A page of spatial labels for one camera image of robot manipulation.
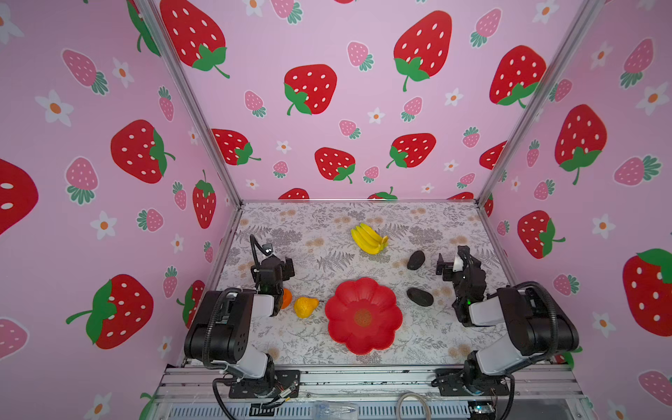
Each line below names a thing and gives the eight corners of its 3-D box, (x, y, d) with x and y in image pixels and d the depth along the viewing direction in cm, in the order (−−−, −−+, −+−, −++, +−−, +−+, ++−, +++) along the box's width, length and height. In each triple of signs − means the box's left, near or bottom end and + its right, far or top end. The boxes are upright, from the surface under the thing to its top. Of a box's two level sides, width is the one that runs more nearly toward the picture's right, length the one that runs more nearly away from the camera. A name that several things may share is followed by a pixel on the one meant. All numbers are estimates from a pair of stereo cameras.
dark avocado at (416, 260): (407, 269, 101) (409, 265, 98) (405, 255, 105) (406, 250, 102) (424, 269, 101) (426, 265, 98) (421, 255, 105) (423, 250, 102)
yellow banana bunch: (348, 240, 109) (348, 232, 105) (360, 227, 114) (361, 220, 110) (376, 258, 103) (377, 251, 99) (388, 245, 108) (389, 237, 104)
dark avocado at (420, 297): (404, 299, 93) (406, 294, 90) (406, 290, 95) (408, 285, 92) (429, 308, 91) (432, 304, 87) (431, 299, 93) (434, 294, 90)
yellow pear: (295, 318, 88) (293, 312, 84) (297, 302, 91) (295, 297, 88) (317, 318, 88) (316, 312, 84) (318, 302, 91) (317, 297, 88)
